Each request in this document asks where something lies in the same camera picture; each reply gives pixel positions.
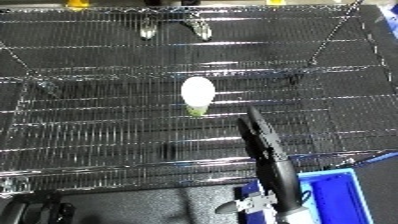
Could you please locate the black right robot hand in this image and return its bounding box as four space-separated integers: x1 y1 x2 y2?
213 105 313 217

